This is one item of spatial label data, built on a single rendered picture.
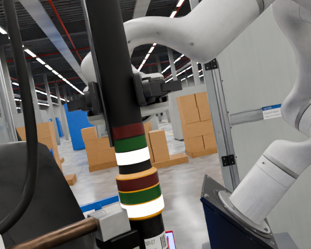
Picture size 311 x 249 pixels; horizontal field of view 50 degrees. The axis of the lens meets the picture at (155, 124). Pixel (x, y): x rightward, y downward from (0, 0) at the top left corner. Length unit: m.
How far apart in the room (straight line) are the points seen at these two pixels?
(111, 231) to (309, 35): 0.67
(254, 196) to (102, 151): 8.67
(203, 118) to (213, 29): 8.00
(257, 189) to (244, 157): 1.20
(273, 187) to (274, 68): 1.33
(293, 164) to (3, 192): 0.81
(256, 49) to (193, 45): 1.68
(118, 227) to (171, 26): 0.35
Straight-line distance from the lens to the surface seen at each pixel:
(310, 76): 0.89
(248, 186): 1.04
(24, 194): 0.30
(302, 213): 2.42
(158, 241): 0.35
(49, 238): 0.31
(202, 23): 0.57
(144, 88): 0.32
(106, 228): 0.32
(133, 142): 0.32
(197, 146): 8.57
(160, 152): 7.96
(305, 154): 1.01
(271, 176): 1.02
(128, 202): 0.33
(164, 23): 0.56
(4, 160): 0.43
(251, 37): 2.24
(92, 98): 0.32
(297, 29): 0.85
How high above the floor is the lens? 1.45
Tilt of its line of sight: 3 degrees down
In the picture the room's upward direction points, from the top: 11 degrees counter-clockwise
